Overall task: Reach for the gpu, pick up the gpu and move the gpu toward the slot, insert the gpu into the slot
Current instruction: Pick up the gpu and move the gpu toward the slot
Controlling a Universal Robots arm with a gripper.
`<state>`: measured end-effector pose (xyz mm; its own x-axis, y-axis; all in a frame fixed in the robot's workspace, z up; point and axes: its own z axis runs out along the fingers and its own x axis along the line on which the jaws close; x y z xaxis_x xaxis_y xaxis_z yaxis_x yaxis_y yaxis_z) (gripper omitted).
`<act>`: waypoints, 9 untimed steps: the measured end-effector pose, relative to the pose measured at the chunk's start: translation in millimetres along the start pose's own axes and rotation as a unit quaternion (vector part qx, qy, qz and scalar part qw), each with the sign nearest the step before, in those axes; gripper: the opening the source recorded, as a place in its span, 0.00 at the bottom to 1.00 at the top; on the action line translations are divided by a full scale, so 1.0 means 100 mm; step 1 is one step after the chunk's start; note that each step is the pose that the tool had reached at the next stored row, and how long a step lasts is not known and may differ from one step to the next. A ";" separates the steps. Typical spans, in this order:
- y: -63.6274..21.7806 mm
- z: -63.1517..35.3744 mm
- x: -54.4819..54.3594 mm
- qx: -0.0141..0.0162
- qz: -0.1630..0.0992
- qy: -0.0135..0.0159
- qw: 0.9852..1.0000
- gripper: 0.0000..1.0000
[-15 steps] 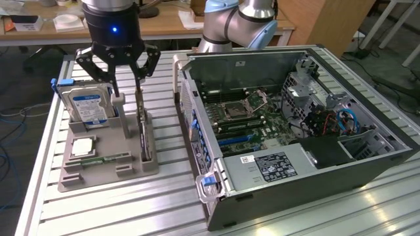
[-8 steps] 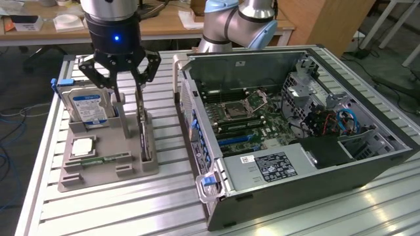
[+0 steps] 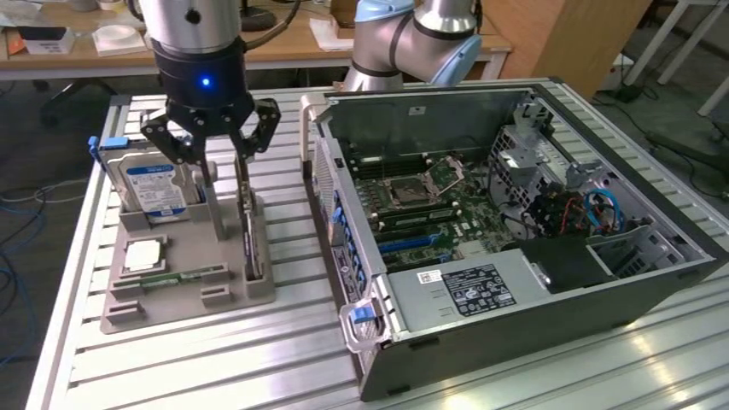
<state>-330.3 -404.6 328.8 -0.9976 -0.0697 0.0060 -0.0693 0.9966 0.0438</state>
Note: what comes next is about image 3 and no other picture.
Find blue card retainer clips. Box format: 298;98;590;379
330;191;366;296

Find black lamp base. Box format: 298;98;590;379
242;0;279;32

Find blue expansion slot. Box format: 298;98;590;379
378;232;444;254

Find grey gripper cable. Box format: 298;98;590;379
242;0;303;50

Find cardboard box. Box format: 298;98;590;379
330;0;366;29

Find white table frame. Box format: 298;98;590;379
624;0;729;116

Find grey parts rack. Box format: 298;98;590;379
99;160;279;337

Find open black PC case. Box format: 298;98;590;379
300;76;729;402

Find green motherboard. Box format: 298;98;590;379
342;140;531;274

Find CPU socket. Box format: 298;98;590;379
387;174;440;210

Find black chair base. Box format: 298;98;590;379
34;79;119;127

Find metal socket cover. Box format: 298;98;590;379
424;153;467;196

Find white square holder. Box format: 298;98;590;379
91;24;148;57

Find metal disk bay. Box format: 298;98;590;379
586;221;688;281

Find hard disk with blue label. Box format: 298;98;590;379
106;147;199;223

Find red wire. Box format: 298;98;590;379
555;196;576;234

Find white paper stack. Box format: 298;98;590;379
310;16;356;52

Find silver CPU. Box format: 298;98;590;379
123;241;164;270

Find metal drive cage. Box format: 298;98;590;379
490;123;571;180

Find black RAM stick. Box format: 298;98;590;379
379;207;462;230

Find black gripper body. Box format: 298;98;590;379
154;37;255;138

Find wooden desk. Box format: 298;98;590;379
0;0;514;82

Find green RAM stick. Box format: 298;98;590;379
139;268;222;288

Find black plastic shroud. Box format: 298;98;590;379
518;237;616;296

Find grey power supply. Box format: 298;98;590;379
387;249;558;334

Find blue disk caddy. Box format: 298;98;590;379
86;135;204;206

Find blue floor cable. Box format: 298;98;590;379
0;204;45;368

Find white floor cable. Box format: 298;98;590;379
0;179;91;204

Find green graphics card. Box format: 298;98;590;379
235;155;271;284

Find wooden cabinet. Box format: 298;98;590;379
495;0;655;99

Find white box with black lid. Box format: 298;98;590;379
17;26;77;56

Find blue wire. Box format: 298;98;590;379
584;187;628;235

